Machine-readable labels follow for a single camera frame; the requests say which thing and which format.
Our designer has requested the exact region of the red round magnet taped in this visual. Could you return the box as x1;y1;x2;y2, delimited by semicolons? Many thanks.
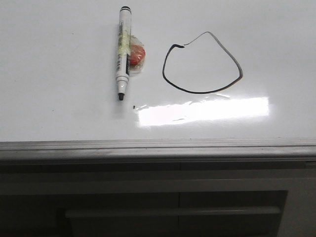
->
129;35;146;75

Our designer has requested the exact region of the grey cabinet with handle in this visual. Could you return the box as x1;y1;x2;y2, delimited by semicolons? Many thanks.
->
0;161;316;237

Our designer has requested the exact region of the white whiteboard marker pen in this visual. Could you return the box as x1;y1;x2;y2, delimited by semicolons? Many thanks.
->
116;6;131;101

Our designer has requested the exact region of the white whiteboard with metal frame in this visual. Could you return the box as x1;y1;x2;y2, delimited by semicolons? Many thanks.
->
0;0;316;162

